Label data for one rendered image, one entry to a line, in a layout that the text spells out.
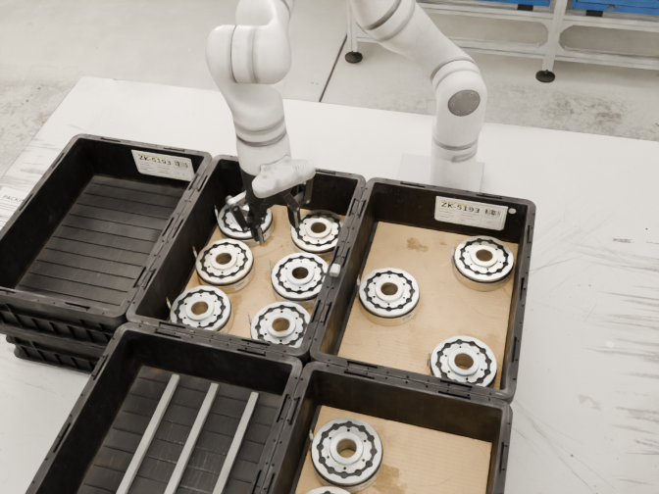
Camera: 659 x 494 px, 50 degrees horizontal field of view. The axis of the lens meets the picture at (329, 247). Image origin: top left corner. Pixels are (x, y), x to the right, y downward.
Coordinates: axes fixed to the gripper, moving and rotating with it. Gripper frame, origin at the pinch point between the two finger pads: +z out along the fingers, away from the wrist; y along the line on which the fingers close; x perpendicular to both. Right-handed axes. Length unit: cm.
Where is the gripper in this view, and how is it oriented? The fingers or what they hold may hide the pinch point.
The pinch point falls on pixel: (276, 225)
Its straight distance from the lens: 110.8
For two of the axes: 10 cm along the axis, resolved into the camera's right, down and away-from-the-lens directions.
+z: 0.5, 6.6, 7.5
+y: -8.7, 4.0, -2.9
